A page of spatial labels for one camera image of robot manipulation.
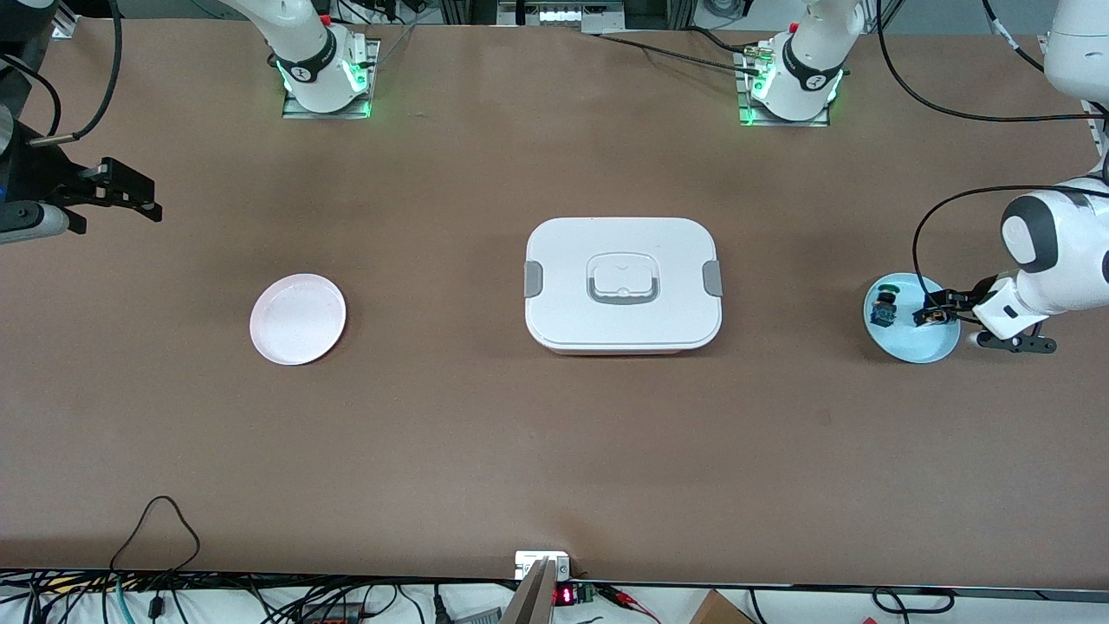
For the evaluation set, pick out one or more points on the red digit display module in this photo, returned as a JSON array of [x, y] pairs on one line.
[[565, 595]]

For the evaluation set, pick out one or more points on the lit equipment rack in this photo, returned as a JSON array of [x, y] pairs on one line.
[[563, 13]]

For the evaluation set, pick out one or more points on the grey wooden camera post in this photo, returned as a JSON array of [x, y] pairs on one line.
[[530, 602]]

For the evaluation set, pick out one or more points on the brown cardboard box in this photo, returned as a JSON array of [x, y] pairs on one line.
[[719, 611]]

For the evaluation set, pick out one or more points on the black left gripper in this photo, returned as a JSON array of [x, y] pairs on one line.
[[959, 301]]

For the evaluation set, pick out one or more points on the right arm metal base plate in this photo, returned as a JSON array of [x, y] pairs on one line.
[[295, 114]]

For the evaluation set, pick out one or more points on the pink round plate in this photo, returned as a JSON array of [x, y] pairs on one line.
[[297, 319]]

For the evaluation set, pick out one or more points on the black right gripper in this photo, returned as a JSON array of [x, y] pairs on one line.
[[45, 178]]

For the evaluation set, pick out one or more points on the white lunch box grey latches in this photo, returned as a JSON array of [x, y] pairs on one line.
[[619, 321]]

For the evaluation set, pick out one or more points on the green black switch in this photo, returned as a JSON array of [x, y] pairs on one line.
[[884, 308]]

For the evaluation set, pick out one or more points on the light blue round plate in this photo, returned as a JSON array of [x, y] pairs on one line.
[[914, 347]]

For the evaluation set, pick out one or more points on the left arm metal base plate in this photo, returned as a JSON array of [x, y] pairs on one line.
[[814, 123]]

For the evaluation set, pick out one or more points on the aluminium frame profile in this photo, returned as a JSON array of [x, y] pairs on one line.
[[1046, 43], [62, 28]]

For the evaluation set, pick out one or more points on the orange black switch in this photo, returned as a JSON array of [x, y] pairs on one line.
[[932, 318]]

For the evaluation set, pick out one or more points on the white power strip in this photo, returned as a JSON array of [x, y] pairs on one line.
[[528, 562]]

